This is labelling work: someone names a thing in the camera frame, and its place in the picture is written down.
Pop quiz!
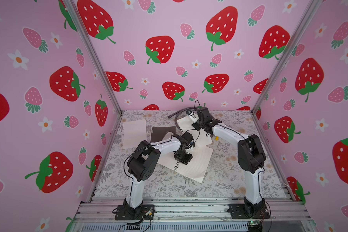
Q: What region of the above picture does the white spiral notebook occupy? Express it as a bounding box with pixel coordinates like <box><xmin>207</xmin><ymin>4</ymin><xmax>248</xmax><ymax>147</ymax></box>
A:
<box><xmin>158</xmin><ymin>147</ymin><xmax>213</xmax><ymax>183</ymax></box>

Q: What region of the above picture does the torn white notebook page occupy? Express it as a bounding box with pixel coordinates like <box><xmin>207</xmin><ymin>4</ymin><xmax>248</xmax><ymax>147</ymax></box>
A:
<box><xmin>122</xmin><ymin>119</ymin><xmax>147</xmax><ymax>149</ymax></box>

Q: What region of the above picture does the dark grey spiral notebook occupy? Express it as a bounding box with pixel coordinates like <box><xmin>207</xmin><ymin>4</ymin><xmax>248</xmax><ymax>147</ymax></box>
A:
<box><xmin>150</xmin><ymin>126</ymin><xmax>176</xmax><ymax>143</ymax></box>

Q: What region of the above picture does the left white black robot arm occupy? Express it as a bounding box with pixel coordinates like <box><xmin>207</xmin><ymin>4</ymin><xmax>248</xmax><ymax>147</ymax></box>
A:
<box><xmin>124</xmin><ymin>132</ymin><xmax>194</xmax><ymax>212</ymax></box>

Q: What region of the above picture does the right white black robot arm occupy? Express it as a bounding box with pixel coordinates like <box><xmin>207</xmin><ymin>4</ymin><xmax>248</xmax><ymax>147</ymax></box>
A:
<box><xmin>186</xmin><ymin>107</ymin><xmax>266</xmax><ymax>217</ymax></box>

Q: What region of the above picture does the grey coiled hose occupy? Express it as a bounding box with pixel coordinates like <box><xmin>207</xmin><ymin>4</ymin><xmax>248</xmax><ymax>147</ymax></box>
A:
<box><xmin>167</xmin><ymin>107</ymin><xmax>199</xmax><ymax>131</ymax></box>

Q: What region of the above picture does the aluminium rail frame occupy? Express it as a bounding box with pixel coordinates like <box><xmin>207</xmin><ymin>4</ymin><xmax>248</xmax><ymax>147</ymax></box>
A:
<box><xmin>70</xmin><ymin>197</ymin><xmax>318</xmax><ymax>232</ymax></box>

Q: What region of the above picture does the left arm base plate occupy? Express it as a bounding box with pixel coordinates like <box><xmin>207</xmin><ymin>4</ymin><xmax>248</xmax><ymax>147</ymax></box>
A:
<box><xmin>115</xmin><ymin>205</ymin><xmax>155</xmax><ymax>221</ymax></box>

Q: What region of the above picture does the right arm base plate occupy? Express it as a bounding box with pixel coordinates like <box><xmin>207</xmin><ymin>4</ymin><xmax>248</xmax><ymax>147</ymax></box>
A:
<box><xmin>227</xmin><ymin>203</ymin><xmax>270</xmax><ymax>220</ymax></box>

